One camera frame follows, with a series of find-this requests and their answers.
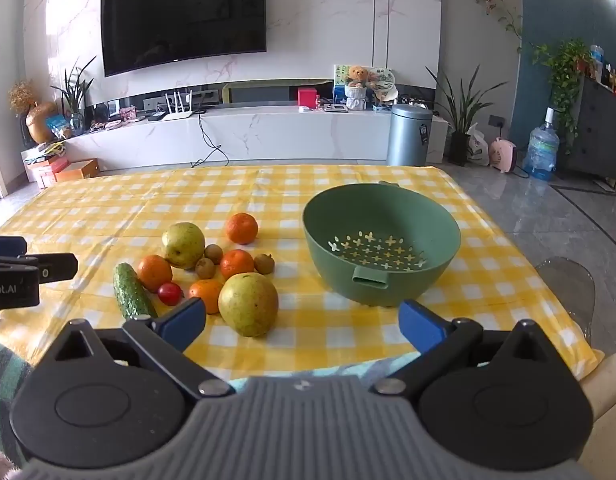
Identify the clear plastic chair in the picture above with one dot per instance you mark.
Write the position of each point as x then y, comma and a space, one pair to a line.
567, 280

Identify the white plastic bag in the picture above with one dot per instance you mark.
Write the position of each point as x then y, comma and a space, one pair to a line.
477, 149

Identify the dark grey cabinet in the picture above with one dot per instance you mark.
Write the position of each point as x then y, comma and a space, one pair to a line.
600, 130

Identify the blue water bottle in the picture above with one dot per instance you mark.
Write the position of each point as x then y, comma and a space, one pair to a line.
542, 152

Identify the grey pedal trash can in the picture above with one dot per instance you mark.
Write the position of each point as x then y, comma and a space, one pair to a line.
408, 135

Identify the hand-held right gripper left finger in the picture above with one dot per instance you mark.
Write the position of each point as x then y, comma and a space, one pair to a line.
182, 319

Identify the pink pig heater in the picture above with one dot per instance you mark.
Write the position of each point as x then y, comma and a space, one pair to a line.
502, 155

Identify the row of bottles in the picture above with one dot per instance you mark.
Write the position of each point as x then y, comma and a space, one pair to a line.
610, 75

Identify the orange mandarin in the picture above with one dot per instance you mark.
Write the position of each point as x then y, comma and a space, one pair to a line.
155, 273
242, 228
236, 264
205, 296

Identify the long-leaf potted plant black pot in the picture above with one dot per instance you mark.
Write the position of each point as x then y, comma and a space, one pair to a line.
458, 147

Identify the green cucumber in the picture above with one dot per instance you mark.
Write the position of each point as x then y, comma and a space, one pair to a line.
132, 296

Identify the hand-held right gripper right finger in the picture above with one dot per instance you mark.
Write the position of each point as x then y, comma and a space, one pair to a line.
420, 327

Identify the yellow-green pear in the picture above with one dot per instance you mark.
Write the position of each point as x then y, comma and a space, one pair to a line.
183, 245
248, 305

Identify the yellow checkered tablecloth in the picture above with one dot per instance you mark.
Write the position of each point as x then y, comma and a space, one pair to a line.
113, 200

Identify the teddy bear in white basket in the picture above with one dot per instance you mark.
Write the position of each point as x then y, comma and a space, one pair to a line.
358, 87

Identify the decorative fan plate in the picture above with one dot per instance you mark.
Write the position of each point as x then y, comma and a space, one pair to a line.
383, 82

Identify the white marble television cabinet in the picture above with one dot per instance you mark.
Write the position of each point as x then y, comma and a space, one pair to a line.
288, 135

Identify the green picture card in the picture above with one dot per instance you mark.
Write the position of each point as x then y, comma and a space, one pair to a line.
340, 77

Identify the white and red box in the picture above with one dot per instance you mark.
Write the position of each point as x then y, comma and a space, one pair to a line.
45, 170

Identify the green colander bowl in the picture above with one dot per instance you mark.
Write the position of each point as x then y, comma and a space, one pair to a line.
377, 215

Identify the wall socket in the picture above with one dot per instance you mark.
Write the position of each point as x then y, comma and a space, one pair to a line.
496, 121

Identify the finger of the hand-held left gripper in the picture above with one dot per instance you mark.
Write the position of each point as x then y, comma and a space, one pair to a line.
58, 266

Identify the orange cardboard box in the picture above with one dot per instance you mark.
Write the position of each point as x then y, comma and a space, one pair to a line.
78, 170

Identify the small brown kiwi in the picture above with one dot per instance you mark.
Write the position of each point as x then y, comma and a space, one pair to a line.
205, 267
264, 263
213, 253

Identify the green vine plant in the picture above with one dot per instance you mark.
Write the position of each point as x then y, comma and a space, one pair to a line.
562, 70

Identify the white router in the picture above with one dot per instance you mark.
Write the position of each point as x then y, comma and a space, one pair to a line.
177, 115

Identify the green striped clothing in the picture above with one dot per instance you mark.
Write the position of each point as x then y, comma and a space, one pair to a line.
3, 390

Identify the black flat television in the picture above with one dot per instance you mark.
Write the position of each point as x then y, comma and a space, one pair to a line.
183, 10

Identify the brown vase with dried flowers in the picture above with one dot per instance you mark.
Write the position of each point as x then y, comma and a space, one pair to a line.
40, 122

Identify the red tomato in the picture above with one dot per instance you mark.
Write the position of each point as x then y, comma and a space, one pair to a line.
169, 293

